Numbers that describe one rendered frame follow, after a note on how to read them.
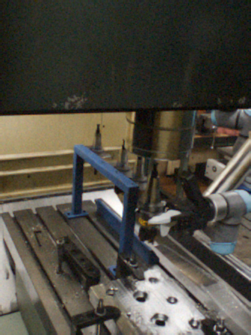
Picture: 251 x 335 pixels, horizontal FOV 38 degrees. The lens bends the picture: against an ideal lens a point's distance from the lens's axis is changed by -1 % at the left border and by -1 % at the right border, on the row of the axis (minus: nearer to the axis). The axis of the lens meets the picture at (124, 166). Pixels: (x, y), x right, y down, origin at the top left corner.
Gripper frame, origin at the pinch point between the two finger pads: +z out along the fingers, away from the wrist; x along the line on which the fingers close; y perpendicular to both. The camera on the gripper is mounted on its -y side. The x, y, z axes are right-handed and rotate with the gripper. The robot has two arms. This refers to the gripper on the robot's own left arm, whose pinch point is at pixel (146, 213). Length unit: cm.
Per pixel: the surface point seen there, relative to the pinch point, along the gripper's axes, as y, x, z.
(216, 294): 52, 15, -49
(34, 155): 17, 99, -1
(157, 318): 28.8, -6.3, -3.2
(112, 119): 1, 100, -43
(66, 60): -36.5, -12.5, 27.1
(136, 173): 2.0, 29.2, -14.9
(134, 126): -22.7, -1.6, 6.9
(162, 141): -20.6, -7.0, 3.0
